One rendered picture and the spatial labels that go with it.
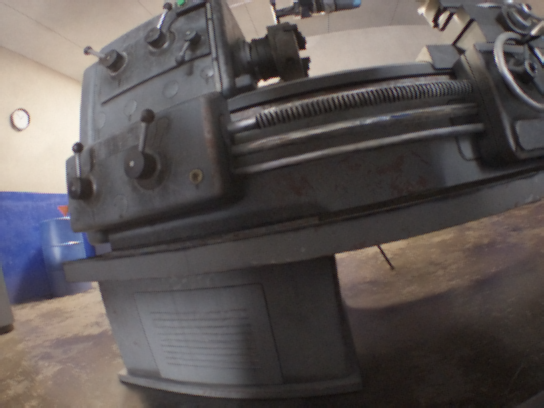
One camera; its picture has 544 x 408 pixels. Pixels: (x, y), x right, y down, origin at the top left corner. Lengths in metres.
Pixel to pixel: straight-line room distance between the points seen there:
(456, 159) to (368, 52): 4.10
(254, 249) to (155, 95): 0.56
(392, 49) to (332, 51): 1.09
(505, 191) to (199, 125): 0.68
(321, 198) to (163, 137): 0.40
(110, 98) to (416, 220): 0.96
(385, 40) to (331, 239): 4.69
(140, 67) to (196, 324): 0.81
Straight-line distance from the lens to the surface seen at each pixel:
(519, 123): 0.69
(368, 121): 0.59
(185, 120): 0.58
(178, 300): 0.72
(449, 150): 0.75
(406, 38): 5.19
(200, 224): 0.72
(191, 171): 0.54
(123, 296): 0.85
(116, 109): 0.94
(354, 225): 0.47
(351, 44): 4.80
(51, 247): 3.29
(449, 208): 0.54
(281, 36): 0.95
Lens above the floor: 0.50
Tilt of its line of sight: 2 degrees up
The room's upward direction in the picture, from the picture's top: 11 degrees counter-clockwise
